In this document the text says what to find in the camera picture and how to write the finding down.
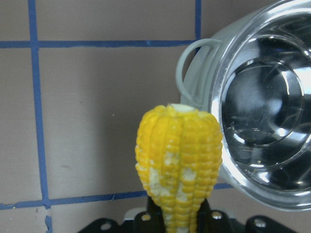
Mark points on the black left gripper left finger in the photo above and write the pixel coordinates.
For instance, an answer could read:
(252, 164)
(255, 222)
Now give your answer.
(150, 220)

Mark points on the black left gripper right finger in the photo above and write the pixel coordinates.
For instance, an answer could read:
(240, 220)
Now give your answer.
(211, 221)

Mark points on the yellow corn cob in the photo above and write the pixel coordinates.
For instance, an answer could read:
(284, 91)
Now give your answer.
(178, 157)

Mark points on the glass pot lid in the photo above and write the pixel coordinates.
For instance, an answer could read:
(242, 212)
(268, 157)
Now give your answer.
(262, 99)

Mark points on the pale green pot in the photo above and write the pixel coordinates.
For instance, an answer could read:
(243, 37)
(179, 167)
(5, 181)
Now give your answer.
(196, 72)

